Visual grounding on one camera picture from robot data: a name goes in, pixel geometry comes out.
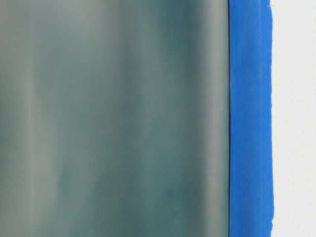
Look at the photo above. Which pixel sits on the blurred grey-green close object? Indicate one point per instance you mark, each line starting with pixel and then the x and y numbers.
pixel 114 118

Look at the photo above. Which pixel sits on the blue table cloth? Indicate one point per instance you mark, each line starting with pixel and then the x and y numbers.
pixel 251 173

